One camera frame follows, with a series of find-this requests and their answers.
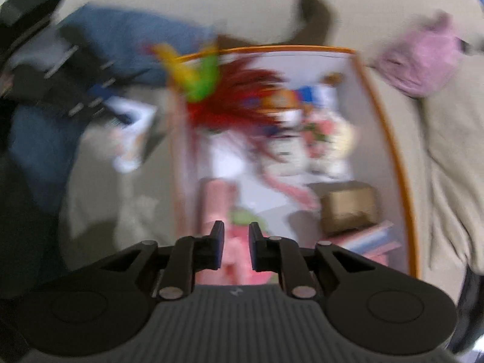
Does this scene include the white printed booklet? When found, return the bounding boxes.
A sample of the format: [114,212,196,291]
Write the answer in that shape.
[109,96,158,172]

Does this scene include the pink snap wallet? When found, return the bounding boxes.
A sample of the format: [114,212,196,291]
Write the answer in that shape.
[328,219,402,266]

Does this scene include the brown sock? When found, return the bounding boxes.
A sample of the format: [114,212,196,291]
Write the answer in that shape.
[290,0,338,47]

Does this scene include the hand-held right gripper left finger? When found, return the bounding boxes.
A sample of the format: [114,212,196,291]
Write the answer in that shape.
[101,221,226,300]

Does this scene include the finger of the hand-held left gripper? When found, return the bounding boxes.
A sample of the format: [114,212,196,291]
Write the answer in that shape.
[9,66,134,126]
[38,26,119,89]

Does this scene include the red green feather toy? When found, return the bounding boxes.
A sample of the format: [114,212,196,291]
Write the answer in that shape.
[145,41,316,212]

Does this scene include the beige pillow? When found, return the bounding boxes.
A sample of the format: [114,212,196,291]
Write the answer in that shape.
[414,83,484,275]

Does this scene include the small brown cardboard box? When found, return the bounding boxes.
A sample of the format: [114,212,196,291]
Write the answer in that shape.
[319,181,381,236]

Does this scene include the pink cloth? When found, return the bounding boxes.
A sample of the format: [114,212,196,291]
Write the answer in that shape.
[377,12,466,98]

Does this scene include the orange cardboard box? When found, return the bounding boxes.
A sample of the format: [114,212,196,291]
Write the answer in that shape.
[168,45,421,285]

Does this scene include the person's left leg in jeans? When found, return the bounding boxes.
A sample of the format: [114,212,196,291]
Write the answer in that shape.
[8,3,218,201]

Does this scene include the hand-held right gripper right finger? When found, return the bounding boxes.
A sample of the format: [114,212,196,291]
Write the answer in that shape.
[248,222,379,300]

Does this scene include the blue white packet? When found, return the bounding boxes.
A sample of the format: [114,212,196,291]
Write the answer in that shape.
[261,82,334,116]

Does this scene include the pink selfie stick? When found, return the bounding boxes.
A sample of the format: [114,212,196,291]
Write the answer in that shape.
[200,177,278,285]

